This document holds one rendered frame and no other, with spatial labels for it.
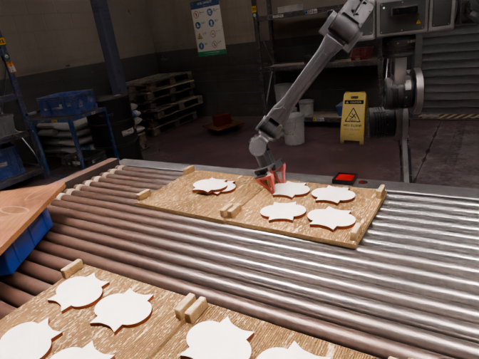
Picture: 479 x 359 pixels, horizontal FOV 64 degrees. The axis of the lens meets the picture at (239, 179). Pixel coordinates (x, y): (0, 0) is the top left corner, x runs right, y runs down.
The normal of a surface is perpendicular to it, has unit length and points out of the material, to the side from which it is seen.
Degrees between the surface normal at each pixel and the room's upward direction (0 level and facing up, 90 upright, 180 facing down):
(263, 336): 0
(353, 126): 77
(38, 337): 0
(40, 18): 90
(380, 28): 90
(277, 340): 0
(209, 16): 90
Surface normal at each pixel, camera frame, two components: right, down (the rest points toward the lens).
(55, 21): 0.84, 0.09
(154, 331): -0.13, -0.92
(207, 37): -0.52, 0.37
